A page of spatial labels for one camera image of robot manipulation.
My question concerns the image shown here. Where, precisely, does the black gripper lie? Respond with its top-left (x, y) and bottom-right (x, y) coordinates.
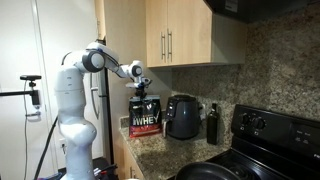
top-left (135, 86), bottom-right (147, 98)

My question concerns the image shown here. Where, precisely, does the black whey protein packet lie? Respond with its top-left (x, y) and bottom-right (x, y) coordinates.
top-left (129, 95), bottom-right (162, 138)

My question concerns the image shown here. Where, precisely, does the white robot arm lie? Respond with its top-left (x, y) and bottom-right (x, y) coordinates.
top-left (54, 42), bottom-right (151, 180)

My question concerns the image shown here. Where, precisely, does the stainless steel refrigerator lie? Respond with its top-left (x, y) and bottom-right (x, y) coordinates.
top-left (90, 68), bottom-right (114, 164)

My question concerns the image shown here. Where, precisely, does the black air fryer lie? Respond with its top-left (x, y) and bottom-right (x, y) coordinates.
top-left (163, 95), bottom-right (201, 140)

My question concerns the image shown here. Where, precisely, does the wooden upper cabinet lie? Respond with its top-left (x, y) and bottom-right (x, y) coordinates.
top-left (96, 0), bottom-right (247, 68)

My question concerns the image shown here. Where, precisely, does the wooden cabinet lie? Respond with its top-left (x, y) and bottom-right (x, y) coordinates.
top-left (113, 134), bottom-right (144, 180)
top-left (96, 0), bottom-right (247, 68)

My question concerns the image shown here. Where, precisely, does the dark glass bottle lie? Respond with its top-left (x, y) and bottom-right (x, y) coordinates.
top-left (207, 103), bottom-right (219, 145)

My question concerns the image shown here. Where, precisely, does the wooden lower cabinet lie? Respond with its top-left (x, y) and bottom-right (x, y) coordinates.
top-left (113, 134), bottom-right (144, 180)

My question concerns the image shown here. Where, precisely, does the black frying pan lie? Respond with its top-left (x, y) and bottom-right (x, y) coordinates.
top-left (175, 162), bottom-right (241, 180)

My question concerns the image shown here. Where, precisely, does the range hood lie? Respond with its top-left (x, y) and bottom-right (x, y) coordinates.
top-left (203, 0), bottom-right (320, 23)

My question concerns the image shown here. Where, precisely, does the black electric stove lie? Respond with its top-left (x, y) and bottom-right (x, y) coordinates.
top-left (208, 104), bottom-right (320, 180)

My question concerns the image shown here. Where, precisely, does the camera on stand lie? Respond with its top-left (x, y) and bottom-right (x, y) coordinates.
top-left (0, 75), bottom-right (41, 117)

